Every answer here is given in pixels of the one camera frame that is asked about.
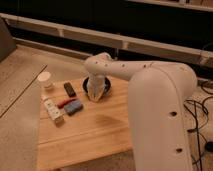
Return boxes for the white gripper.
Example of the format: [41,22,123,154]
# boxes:
[87,75,105,102]

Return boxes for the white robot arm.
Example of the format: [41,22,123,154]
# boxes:
[85,53,197,171]

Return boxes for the black remote control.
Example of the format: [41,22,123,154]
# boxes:
[64,82,76,97]

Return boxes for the blue sponge block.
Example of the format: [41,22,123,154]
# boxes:
[64,100,83,116]

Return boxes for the red marker pen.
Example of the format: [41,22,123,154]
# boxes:
[57,98,76,109]

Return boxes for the white rectangular box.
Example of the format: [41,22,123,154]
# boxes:
[41,96,64,124]

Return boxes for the white paper cup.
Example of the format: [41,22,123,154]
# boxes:
[37,71,53,89]

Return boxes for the white metal rail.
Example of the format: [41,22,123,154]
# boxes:
[0,13,213,68]

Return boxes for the black floor cables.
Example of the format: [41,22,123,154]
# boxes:
[183,79,213,171]

